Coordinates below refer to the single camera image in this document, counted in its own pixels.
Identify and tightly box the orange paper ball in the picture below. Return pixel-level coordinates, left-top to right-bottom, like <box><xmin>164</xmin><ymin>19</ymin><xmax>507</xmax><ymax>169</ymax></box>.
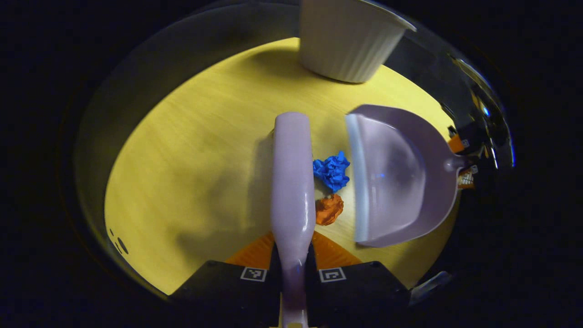
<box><xmin>315</xmin><ymin>194</ymin><xmax>344</xmax><ymax>226</ymax></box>

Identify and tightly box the white ribbed garbage bin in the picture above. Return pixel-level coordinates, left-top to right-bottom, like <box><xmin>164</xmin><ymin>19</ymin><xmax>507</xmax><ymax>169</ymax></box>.
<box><xmin>298</xmin><ymin>0</ymin><xmax>417</xmax><ymax>84</ymax></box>

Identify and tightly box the blue paper ball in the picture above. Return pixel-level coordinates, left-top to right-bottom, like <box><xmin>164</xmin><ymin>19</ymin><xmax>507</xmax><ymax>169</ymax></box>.
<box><xmin>312</xmin><ymin>151</ymin><xmax>351</xmax><ymax>193</ymax></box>

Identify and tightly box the small pink broom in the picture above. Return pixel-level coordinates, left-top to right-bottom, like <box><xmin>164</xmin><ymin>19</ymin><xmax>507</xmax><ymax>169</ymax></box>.
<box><xmin>270</xmin><ymin>112</ymin><xmax>316</xmax><ymax>328</ymax></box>

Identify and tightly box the pink dustpan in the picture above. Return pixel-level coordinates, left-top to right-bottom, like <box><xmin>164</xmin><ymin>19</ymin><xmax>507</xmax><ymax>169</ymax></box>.
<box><xmin>345</xmin><ymin>104</ymin><xmax>470</xmax><ymax>248</ymax></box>

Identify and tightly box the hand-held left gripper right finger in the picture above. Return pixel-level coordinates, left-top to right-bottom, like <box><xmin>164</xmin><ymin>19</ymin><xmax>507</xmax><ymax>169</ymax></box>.
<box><xmin>305</xmin><ymin>231</ymin><xmax>411</xmax><ymax>327</ymax></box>

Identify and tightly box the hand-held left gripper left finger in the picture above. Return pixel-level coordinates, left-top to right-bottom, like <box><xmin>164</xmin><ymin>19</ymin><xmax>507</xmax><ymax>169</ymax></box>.
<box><xmin>169</xmin><ymin>231</ymin><xmax>281</xmax><ymax>327</ymax></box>

